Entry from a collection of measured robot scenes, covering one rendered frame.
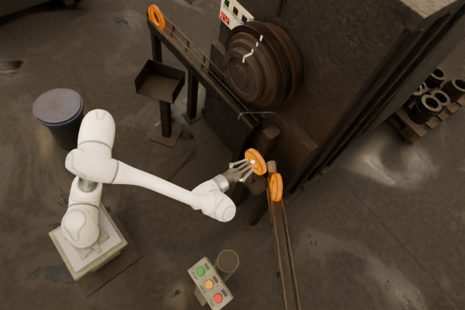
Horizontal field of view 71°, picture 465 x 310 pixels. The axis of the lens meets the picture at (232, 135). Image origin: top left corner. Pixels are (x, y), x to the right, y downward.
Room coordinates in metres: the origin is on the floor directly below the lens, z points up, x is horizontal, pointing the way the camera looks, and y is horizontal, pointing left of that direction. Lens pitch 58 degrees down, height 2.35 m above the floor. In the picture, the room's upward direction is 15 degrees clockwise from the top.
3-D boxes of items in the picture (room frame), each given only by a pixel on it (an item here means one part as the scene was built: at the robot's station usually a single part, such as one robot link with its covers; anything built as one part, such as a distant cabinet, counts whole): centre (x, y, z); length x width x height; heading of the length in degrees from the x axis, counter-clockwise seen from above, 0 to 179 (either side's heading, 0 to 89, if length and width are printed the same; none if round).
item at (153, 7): (1.94, 0.79, 0.65); 0.18 x 0.03 x 0.18; 52
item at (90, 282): (0.34, 0.66, 0.16); 0.40 x 0.40 x 0.31; 52
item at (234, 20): (1.54, 0.15, 1.15); 0.26 x 0.02 x 0.18; 50
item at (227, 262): (0.38, -0.15, 0.26); 0.12 x 0.12 x 0.52
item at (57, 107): (1.10, 1.21, 0.22); 0.32 x 0.32 x 0.43
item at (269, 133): (1.09, -0.22, 0.68); 0.11 x 0.08 x 0.24; 140
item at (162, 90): (1.34, 0.55, 0.36); 0.26 x 0.20 x 0.72; 85
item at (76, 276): (0.34, 0.66, 0.33); 0.32 x 0.32 x 0.04; 52
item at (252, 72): (1.16, 0.03, 1.11); 0.28 x 0.06 x 0.28; 50
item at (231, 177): (0.73, -0.05, 0.83); 0.09 x 0.08 x 0.07; 139
